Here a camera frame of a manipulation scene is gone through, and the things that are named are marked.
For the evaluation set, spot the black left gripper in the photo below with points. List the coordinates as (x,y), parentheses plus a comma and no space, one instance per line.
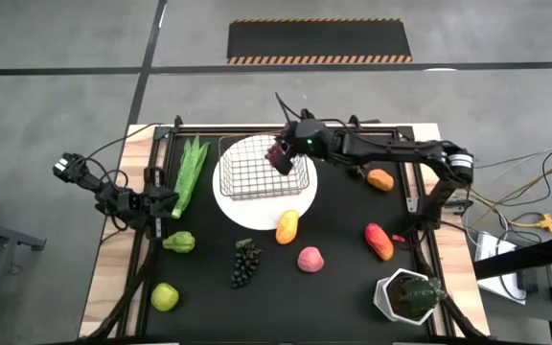
(144,206)

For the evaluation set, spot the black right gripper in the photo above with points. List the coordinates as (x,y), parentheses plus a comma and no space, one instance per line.
(291,139)

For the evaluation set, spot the red grape bunch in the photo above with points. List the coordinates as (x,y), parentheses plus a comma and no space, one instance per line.
(274,154)

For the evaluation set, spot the green onion bunch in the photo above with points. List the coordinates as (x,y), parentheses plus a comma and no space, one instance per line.
(189,177)

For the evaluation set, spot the green chayote squash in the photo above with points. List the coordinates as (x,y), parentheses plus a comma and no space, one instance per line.
(179,242)

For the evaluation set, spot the yellow orange mango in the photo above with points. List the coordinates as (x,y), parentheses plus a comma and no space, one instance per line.
(287,227)

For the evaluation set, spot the green apple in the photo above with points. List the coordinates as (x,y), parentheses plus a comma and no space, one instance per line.
(164,297)

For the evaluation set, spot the long black grape bunch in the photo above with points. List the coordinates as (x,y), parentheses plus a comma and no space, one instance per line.
(245,266)

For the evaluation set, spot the small orange fruit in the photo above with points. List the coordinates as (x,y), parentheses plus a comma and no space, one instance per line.
(380,180)

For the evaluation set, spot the pink peach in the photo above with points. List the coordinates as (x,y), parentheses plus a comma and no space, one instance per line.
(310,259)

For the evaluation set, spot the red orange mango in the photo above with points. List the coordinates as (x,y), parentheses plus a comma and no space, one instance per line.
(379,242)

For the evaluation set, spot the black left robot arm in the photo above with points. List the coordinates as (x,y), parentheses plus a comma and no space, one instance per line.
(108,194)

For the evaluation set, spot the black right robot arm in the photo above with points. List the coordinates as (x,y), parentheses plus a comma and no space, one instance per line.
(391,148)

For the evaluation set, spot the white round plate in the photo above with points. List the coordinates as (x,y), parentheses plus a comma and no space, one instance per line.
(257,215)

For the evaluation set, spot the black hazard-striped floor mat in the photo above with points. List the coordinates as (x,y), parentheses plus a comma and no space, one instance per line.
(319,40)

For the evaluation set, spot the black table mat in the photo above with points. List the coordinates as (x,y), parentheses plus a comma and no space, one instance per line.
(328,297)

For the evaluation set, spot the white faceted plant pot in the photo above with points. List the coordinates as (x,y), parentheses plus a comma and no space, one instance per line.
(380,297)

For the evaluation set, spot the green cactus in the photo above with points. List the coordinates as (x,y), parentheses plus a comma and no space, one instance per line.
(417,297)

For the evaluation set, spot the white box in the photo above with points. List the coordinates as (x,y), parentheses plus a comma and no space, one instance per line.
(487,249)

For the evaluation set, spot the black desk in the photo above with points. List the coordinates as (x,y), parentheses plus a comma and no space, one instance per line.
(525,256)

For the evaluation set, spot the yellow power splitter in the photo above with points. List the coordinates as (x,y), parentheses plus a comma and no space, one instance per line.
(547,223)

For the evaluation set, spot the black aluminium table frame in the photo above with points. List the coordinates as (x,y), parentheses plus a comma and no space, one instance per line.
(199,130)

